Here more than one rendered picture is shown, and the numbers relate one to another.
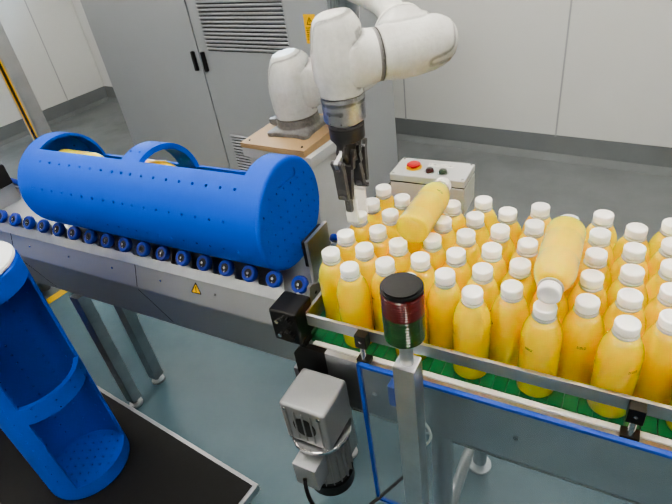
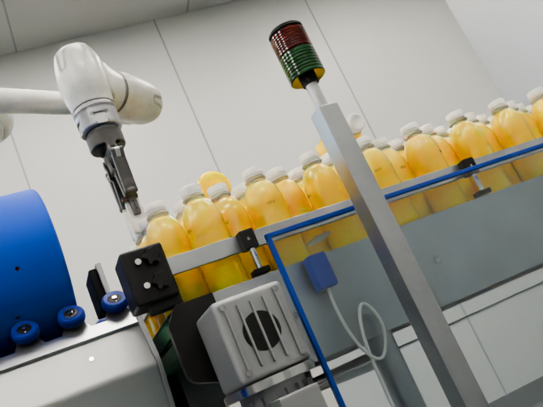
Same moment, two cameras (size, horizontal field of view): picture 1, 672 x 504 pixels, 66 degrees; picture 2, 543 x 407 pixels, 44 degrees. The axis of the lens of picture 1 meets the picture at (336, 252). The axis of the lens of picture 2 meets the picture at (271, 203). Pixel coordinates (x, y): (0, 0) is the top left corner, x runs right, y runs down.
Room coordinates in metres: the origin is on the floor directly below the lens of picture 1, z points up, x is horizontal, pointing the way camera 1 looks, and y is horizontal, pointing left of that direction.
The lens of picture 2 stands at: (0.14, 0.87, 0.71)
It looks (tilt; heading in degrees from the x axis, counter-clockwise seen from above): 15 degrees up; 302
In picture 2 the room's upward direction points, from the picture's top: 24 degrees counter-clockwise
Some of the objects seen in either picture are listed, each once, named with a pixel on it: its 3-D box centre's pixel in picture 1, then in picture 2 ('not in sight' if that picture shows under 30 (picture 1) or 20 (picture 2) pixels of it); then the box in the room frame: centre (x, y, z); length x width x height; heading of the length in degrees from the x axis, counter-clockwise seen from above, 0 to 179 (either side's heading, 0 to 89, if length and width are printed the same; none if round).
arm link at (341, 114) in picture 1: (344, 108); (98, 122); (1.04, -0.06, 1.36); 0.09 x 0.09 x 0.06
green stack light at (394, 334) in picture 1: (404, 322); (302, 66); (0.57, -0.08, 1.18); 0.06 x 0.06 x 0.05
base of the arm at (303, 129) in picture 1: (294, 120); not in sight; (1.86, 0.08, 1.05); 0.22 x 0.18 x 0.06; 54
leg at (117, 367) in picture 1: (109, 353); not in sight; (1.59, 0.97, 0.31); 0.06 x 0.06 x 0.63; 58
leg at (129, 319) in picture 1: (134, 330); not in sight; (1.70, 0.90, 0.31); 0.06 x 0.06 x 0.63; 58
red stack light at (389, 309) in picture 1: (402, 300); (292, 44); (0.57, -0.08, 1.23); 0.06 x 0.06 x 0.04
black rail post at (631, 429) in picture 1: (633, 421); (473, 177); (0.51, -0.45, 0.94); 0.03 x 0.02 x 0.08; 58
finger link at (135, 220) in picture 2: (351, 209); (137, 216); (1.02, -0.05, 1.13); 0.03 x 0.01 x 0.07; 57
